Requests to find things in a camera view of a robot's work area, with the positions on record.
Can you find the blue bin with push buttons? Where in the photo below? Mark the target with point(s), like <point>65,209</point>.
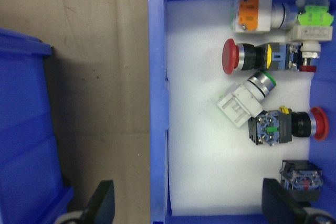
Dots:
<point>157,103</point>

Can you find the white pushbutton with green block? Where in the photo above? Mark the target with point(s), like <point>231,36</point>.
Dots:
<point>313,33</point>

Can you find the white pushbutton with orange block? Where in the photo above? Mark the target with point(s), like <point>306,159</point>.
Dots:
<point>252,14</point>

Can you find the blue bin with cylindrical batteries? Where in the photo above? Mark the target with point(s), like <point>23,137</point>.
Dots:
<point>23,129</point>

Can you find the white pushbutton with green head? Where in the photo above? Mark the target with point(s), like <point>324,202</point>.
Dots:
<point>244,103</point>

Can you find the black contact block red centre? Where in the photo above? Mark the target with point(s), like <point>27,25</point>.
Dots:
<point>302,182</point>

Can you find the white foam pad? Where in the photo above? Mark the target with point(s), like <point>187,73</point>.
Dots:
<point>204,155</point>

